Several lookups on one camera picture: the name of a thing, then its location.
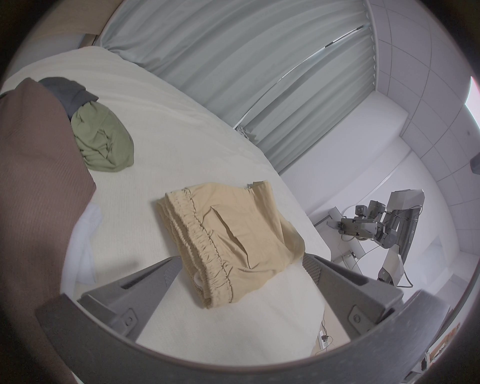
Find black garment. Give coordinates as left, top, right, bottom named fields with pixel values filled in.
left=38, top=77, right=99, bottom=121

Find ceiling light panel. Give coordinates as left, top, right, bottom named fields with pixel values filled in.
left=465, top=75, right=480, bottom=132

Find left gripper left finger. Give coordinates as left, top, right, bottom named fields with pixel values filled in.
left=79, top=255, right=184, bottom=340

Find brown shorts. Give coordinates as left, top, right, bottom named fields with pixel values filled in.
left=0, top=77, right=97, bottom=312

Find bed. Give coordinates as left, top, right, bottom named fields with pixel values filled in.
left=0, top=0, right=351, bottom=355

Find tan shorts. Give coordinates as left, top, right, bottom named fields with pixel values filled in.
left=155, top=181, right=305, bottom=310

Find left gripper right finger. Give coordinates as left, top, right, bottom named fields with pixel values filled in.
left=302, top=252, right=404, bottom=342

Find white garment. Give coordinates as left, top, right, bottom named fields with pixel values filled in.
left=61, top=204, right=103, bottom=284

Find pale green curtain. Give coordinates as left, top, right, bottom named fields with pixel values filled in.
left=98, top=0, right=376, bottom=130
left=236, top=26, right=377, bottom=175

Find green garment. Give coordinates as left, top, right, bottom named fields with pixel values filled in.
left=70, top=101, right=135, bottom=172

